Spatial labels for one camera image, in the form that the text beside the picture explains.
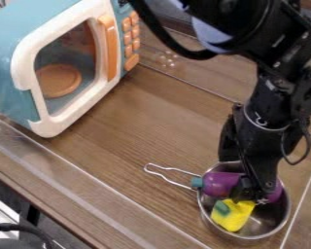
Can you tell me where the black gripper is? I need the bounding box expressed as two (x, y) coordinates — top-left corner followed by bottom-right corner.
(217, 104), (310, 202)

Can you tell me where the clear acrylic front barrier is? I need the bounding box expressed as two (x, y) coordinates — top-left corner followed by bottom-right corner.
(0, 117), (209, 249)

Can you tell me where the blue toy microwave oven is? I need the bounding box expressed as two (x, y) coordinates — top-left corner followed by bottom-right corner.
(0, 0), (141, 137)

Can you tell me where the purple toy eggplant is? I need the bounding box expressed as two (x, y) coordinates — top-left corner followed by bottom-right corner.
(191, 171), (283, 203)

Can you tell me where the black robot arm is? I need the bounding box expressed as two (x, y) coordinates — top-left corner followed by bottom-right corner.
(183, 0), (311, 200)

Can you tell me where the silver pot with wire handle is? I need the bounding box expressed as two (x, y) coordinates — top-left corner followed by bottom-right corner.
(144, 161), (290, 244)

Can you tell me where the yellow toy vegetable piece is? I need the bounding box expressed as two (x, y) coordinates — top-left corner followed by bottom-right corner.
(209, 198), (255, 232)

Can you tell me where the black cable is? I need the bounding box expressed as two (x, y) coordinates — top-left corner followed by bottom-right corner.
(125, 0), (233, 61)

